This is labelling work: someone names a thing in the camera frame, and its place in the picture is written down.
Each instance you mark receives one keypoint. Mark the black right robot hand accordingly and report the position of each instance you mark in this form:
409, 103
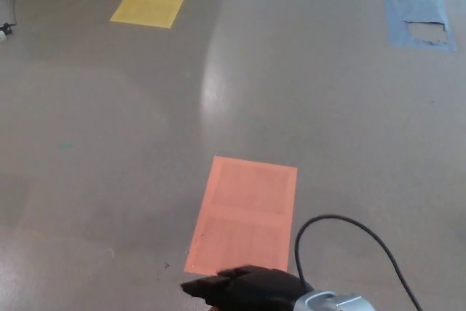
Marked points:
255, 289

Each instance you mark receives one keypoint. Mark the orange paper sheet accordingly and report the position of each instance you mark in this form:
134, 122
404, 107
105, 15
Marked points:
247, 209

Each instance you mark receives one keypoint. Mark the torn blue paper sheet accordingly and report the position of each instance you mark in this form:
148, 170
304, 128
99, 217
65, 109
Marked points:
415, 10

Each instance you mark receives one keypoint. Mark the black and white power plug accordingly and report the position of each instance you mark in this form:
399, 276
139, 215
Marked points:
6, 27

